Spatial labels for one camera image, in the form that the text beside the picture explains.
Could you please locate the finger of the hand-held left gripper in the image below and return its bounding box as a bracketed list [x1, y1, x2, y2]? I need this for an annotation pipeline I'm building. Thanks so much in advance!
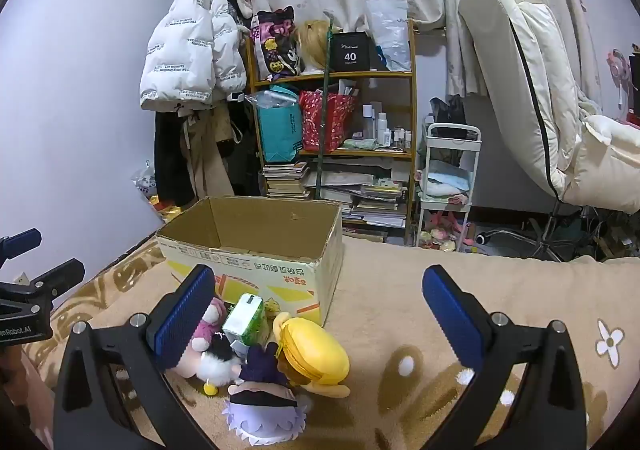
[0, 258, 86, 303]
[0, 228, 42, 261]

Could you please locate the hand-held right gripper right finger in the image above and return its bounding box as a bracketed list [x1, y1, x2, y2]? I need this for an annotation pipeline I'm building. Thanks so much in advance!
[421, 264, 588, 450]

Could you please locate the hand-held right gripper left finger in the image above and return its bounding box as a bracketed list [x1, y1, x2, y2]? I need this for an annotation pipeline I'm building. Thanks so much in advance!
[52, 264, 221, 450]

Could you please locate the pink plush toy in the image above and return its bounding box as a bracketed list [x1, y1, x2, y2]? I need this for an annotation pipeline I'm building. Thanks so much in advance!
[172, 296, 229, 376]

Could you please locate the green tissue pack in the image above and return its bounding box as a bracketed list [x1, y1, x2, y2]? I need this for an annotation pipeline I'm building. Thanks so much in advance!
[221, 293, 266, 349]

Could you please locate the white penguin plush black hat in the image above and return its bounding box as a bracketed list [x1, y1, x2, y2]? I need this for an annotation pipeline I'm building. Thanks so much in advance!
[192, 334, 246, 397]

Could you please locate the printed cardboard box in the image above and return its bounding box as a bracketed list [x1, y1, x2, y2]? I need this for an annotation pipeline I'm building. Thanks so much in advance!
[156, 196, 345, 326]

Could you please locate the purple haired plush doll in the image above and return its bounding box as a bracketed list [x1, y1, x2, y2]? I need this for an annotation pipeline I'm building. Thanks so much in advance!
[222, 342, 312, 446]

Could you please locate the yellow plush toy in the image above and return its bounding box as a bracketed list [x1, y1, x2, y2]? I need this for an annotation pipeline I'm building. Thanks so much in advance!
[272, 311, 352, 399]

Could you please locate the tan patterned blanket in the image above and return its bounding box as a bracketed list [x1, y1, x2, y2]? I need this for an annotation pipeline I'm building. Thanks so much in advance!
[22, 230, 640, 450]

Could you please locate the pile of small plush toys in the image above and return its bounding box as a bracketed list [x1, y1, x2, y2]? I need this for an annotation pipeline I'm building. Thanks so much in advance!
[419, 212, 477, 252]

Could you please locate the clear bag of trinkets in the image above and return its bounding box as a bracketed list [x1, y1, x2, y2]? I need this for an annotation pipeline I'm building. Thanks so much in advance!
[132, 164, 187, 225]

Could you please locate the office chair base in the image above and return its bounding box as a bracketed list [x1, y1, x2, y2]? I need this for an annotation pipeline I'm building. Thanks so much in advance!
[475, 214, 567, 262]

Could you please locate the folded light blue cloth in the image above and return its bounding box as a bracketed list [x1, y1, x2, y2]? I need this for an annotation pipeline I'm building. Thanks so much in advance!
[420, 160, 474, 197]

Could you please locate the pile of magazines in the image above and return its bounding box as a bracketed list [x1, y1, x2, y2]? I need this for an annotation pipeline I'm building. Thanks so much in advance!
[305, 170, 409, 231]

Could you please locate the dark long coat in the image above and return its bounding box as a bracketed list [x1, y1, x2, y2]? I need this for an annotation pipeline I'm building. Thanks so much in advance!
[152, 106, 261, 208]

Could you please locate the beige trench coat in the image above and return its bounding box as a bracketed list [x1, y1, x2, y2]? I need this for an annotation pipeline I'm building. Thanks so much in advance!
[180, 105, 237, 201]

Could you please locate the stack of brown books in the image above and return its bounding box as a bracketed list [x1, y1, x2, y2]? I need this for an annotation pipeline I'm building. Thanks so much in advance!
[261, 161, 311, 200]

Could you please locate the white metal chair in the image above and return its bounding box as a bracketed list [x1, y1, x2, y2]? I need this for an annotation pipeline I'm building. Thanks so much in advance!
[414, 122, 482, 251]

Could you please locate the group of cosmetic bottles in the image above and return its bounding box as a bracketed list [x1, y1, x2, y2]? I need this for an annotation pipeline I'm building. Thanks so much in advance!
[350, 100, 414, 151]

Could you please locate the teal paper bag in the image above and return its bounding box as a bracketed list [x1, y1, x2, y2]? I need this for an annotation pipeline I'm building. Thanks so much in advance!
[255, 85, 305, 165]

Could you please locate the red patterned bag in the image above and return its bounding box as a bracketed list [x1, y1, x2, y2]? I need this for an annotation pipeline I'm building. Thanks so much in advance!
[299, 89, 357, 153]

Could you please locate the white puffer jacket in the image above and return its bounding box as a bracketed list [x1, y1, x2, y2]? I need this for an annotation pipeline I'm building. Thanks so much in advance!
[139, 0, 249, 112]

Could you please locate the green pole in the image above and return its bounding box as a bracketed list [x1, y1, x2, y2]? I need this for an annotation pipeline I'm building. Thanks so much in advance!
[315, 27, 334, 201]

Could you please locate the wooden shelf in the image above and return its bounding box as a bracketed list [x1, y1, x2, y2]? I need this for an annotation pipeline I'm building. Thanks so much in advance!
[245, 20, 418, 246]

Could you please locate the black box white label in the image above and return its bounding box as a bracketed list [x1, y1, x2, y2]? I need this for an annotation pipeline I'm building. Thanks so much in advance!
[330, 31, 371, 73]

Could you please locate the black cartoon print bag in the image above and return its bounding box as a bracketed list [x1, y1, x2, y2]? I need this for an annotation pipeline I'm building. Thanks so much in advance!
[250, 6, 306, 81]

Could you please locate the white plastic bag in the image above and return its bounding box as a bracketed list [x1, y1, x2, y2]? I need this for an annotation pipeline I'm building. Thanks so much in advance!
[365, 0, 412, 72]

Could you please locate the pink desk fan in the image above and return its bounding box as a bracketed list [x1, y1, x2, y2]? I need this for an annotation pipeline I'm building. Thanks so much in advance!
[606, 49, 639, 124]

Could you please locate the blond wig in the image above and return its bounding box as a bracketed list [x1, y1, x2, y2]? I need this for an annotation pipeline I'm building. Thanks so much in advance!
[292, 19, 344, 76]

